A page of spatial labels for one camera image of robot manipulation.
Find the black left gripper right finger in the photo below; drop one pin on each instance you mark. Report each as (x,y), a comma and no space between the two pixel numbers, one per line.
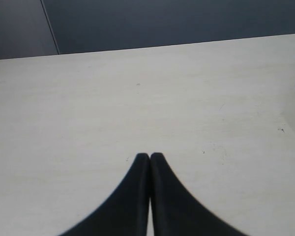
(175,211)

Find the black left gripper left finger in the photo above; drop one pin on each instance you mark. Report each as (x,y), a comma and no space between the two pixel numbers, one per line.
(125,211)

